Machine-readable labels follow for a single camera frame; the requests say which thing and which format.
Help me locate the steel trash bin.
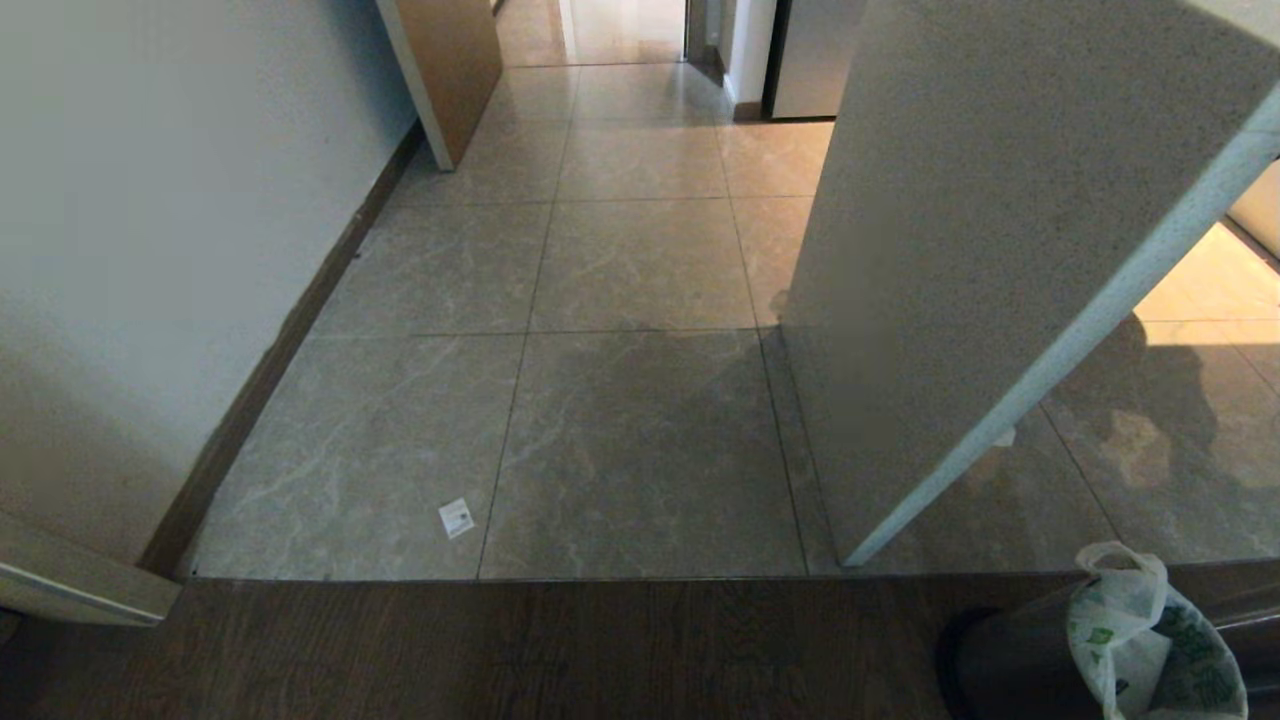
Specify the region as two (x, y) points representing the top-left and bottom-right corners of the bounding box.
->
(937, 574), (1280, 720)

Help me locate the white plastic trash bag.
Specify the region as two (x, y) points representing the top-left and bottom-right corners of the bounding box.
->
(1066, 542), (1249, 720)

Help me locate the stainless steel refrigerator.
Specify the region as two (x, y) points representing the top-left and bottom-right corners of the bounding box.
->
(762, 0), (869, 122)

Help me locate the wooden door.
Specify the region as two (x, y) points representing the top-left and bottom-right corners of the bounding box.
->
(376, 0), (504, 172)

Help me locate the speckled white counter panel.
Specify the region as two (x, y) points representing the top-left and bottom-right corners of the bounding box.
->
(779, 0), (1280, 568)

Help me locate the white door frame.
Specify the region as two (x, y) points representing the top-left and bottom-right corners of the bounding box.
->
(0, 510), (183, 628)

